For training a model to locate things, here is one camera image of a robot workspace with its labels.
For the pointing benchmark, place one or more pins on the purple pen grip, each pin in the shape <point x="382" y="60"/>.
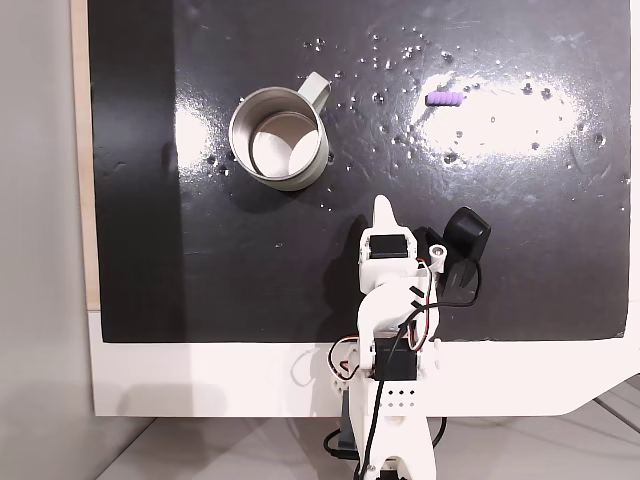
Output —
<point x="444" y="98"/>

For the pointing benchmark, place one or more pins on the black table mat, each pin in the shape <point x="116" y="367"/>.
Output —
<point x="150" y="225"/>

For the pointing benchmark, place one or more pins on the black camera box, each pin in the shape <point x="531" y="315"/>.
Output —
<point x="465" y="230"/>

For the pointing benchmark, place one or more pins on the pale green steel mug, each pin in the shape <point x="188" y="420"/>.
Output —
<point x="270" y="100"/>

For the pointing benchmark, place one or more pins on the light wooden board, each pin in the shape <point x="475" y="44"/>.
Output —
<point x="82" y="150"/>

